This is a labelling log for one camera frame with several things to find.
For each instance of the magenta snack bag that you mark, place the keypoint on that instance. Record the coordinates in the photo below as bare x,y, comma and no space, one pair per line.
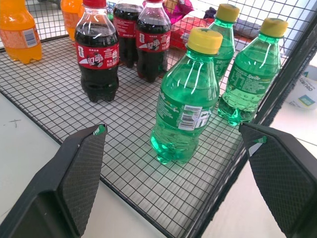
177,7

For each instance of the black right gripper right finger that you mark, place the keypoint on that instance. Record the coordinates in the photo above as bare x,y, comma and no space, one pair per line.
282,178

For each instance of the orange soda bottle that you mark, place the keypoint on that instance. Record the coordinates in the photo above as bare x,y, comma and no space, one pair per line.
18,32
70,17

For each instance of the red snack package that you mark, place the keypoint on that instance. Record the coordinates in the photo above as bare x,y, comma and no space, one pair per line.
188,29

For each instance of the green Sprite bottle yellow cap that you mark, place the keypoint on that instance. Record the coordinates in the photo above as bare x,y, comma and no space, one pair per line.
252,74
185,99
223,57

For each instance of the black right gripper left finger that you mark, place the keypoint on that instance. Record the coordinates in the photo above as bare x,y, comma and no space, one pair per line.
74,178

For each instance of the white printed package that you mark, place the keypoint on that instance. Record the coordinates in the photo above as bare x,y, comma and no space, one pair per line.
303,91

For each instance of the grey purple snack bag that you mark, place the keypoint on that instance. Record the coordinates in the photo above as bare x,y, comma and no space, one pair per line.
244,26

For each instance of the dark cola bottle red label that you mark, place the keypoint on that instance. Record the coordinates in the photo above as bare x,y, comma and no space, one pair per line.
97,62
125,34
152,47

